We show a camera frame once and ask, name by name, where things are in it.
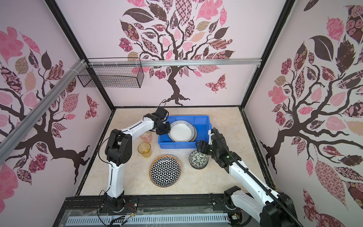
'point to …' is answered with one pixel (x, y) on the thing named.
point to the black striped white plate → (182, 131)
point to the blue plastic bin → (203, 124)
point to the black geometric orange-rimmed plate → (165, 170)
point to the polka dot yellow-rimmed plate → (192, 132)
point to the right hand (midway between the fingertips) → (200, 142)
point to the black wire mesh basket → (112, 73)
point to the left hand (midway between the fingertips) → (169, 132)
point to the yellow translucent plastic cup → (144, 148)
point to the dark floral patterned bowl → (198, 160)
